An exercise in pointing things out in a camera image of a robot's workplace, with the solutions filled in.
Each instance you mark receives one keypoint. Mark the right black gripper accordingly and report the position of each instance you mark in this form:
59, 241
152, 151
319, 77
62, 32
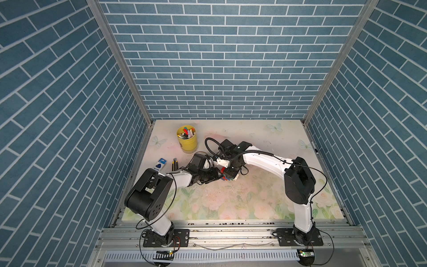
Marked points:
229, 174

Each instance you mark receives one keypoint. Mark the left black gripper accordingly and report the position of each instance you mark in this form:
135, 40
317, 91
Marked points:
213, 175

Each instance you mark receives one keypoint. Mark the yellow black utility knife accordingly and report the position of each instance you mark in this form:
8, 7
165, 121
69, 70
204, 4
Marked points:
174, 165

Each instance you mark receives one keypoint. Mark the yellow pen cup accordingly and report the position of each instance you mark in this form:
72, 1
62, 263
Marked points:
187, 137

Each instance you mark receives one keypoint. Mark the blue white blister pack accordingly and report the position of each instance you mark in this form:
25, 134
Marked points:
160, 164

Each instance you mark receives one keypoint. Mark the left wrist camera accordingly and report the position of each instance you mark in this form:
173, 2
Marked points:
204, 161

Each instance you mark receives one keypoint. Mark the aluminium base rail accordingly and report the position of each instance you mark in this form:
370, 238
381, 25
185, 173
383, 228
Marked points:
218, 243

